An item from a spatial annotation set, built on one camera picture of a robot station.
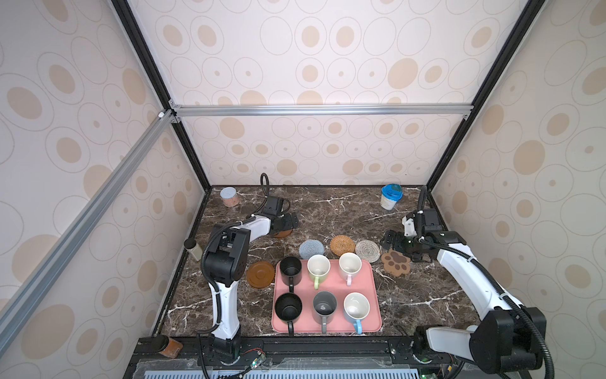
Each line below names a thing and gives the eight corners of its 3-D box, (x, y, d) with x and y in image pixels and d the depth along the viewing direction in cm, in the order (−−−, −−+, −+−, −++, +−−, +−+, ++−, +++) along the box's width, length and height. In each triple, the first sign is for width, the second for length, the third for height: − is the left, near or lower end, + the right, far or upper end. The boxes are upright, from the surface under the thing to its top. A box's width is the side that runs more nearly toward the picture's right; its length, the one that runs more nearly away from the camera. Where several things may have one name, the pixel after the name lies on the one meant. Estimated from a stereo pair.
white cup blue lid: (380, 211, 112) (386, 196, 104) (377, 198, 117) (382, 183, 109) (397, 211, 112) (404, 196, 104) (393, 198, 117) (400, 183, 109)
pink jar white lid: (221, 207, 114) (217, 198, 109) (225, 195, 119) (221, 186, 114) (237, 207, 114) (234, 198, 109) (240, 195, 119) (237, 186, 114)
